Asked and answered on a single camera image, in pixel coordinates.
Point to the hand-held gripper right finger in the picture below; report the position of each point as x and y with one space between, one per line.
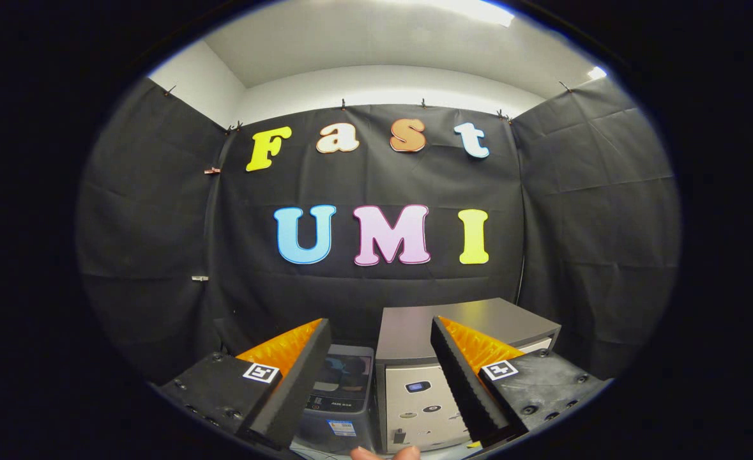
462 390

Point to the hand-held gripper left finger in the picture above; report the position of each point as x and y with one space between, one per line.
296 390

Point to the dark washing machine lid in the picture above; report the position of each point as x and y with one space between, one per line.
349 370

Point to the grey washing machine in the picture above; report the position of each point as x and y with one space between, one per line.
344 425

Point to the grey-topped white cabinet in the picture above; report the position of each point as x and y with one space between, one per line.
414 332

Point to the black backdrop cloth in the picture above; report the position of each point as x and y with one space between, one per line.
376 287

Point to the small ceiling light panel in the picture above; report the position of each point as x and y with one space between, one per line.
597 73

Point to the large ceiling light panel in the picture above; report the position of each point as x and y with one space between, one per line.
485 9

